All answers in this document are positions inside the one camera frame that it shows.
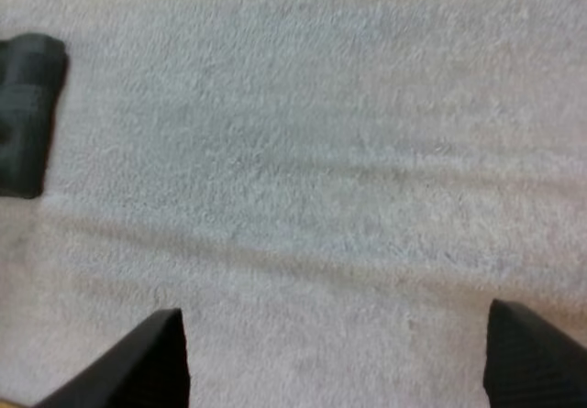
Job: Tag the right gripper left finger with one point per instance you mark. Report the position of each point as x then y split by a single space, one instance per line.
137 371

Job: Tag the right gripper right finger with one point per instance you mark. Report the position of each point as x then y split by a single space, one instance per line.
532 362

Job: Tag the grey-green towel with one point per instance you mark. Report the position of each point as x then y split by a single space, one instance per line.
25 114

